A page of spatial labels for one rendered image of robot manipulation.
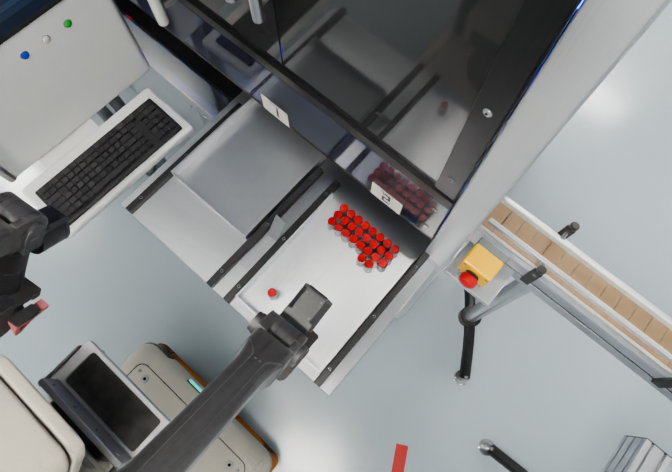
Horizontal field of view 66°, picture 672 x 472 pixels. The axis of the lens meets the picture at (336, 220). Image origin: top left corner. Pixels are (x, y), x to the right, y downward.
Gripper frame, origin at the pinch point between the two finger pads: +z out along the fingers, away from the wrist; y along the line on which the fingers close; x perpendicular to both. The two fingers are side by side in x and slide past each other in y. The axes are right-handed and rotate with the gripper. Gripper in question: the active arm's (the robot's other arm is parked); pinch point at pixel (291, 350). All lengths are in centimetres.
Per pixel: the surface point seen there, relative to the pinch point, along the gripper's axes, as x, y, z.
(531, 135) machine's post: -10, 39, -43
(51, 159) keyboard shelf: 88, -6, 28
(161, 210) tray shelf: 50, 4, 20
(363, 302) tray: -2.9, 19.1, 20.5
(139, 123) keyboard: 77, 17, 26
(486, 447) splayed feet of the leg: -65, 21, 105
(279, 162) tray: 37, 33, 20
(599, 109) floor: -21, 174, 112
